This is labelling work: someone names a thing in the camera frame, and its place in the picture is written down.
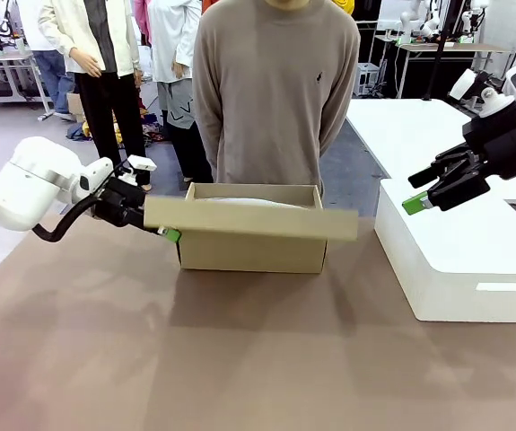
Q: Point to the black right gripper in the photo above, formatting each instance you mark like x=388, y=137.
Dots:
x=509, y=143

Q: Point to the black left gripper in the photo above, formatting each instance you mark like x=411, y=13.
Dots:
x=120, y=204

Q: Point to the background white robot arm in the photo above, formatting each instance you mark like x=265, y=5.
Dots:
x=470, y=18
x=408, y=20

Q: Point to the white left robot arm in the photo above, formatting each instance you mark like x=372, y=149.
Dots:
x=28, y=184

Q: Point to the cardboard shoe box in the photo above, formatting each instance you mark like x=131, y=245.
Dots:
x=253, y=253

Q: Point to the small cardboard box on floor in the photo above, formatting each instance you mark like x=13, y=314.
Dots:
x=76, y=108

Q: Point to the white table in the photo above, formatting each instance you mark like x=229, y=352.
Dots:
x=410, y=134

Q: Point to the large white block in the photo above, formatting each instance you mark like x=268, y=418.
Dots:
x=455, y=251

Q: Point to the white tissue wrapping paper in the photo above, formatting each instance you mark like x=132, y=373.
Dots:
x=248, y=203

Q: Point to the colourful clothes pile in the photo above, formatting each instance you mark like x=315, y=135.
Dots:
x=150, y=130

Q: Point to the black stand pole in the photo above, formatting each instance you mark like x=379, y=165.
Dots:
x=439, y=54

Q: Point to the mannequin white jacket black trousers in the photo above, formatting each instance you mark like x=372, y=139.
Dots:
x=105, y=125

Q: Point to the background table with robots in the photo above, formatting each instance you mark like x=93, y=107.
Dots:
x=464, y=47

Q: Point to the person in taupe sweater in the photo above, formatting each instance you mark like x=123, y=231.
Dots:
x=275, y=112

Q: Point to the background person in jeans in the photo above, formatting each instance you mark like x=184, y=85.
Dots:
x=53, y=76

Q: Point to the mannequin white shirt grey shorts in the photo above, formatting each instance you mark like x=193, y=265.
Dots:
x=172, y=36

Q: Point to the pink hanging garment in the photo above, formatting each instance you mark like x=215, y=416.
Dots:
x=142, y=22

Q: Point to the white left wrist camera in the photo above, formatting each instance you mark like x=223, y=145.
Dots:
x=143, y=163

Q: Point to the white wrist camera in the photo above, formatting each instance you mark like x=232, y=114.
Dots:
x=464, y=83
x=143, y=163

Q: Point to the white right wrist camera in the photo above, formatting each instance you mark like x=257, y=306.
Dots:
x=464, y=83

